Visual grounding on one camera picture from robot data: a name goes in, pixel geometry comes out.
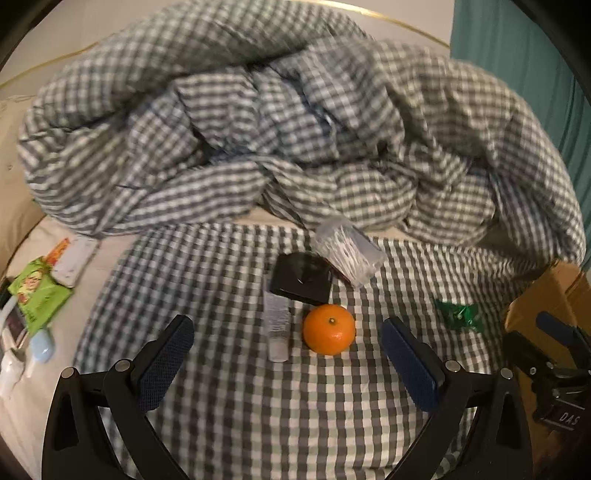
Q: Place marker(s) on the green snack packet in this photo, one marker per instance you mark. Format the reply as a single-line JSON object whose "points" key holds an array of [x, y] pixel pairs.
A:
{"points": [[39, 295]]}

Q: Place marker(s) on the black square box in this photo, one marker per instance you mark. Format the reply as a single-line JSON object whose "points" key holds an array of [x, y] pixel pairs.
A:
{"points": [[298, 279]]}

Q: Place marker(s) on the light blue earbuds case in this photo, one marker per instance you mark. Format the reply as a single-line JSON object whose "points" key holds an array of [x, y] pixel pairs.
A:
{"points": [[41, 348]]}

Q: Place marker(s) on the white mattress cover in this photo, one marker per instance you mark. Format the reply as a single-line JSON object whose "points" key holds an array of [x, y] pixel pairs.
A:
{"points": [[111, 258]]}

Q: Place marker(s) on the orange tangerine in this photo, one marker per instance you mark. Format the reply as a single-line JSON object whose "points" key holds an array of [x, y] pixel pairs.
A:
{"points": [[328, 330]]}

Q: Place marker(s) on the brown cardboard box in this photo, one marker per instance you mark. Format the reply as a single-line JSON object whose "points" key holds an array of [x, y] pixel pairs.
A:
{"points": [[558, 295]]}

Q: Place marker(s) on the clear plastic swab box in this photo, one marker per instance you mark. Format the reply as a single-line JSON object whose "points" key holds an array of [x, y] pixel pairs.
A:
{"points": [[346, 251]]}

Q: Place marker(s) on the white rectangular case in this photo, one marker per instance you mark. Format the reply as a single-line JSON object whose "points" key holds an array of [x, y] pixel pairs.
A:
{"points": [[74, 263]]}

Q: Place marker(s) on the small orange packet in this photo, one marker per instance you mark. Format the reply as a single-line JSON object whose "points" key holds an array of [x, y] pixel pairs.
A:
{"points": [[57, 251]]}

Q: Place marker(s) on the beige pillow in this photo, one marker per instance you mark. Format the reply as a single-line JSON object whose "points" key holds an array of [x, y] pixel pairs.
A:
{"points": [[11, 230]]}

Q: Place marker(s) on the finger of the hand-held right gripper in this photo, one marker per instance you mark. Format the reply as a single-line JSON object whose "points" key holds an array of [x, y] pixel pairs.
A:
{"points": [[556, 326], [521, 350]]}

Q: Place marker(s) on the green candy wrapper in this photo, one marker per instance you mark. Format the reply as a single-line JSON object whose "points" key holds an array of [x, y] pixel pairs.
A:
{"points": [[459, 316]]}

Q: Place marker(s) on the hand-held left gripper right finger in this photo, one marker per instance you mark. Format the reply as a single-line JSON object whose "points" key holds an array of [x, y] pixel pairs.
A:
{"points": [[411, 364]]}

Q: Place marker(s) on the grey white checked blanket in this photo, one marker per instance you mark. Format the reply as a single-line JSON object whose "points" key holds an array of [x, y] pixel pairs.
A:
{"points": [[231, 138]]}

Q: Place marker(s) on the grey white checked bed sheet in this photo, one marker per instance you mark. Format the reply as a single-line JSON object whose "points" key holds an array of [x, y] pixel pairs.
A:
{"points": [[277, 415]]}

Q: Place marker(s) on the teal curtain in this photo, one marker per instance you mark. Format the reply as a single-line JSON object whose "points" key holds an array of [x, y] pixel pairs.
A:
{"points": [[508, 37]]}

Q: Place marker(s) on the white squeeze tube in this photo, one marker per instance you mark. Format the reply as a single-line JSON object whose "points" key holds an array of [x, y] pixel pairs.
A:
{"points": [[277, 318]]}

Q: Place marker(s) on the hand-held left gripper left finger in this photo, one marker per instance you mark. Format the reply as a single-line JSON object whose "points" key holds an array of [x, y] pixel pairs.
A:
{"points": [[168, 355]]}

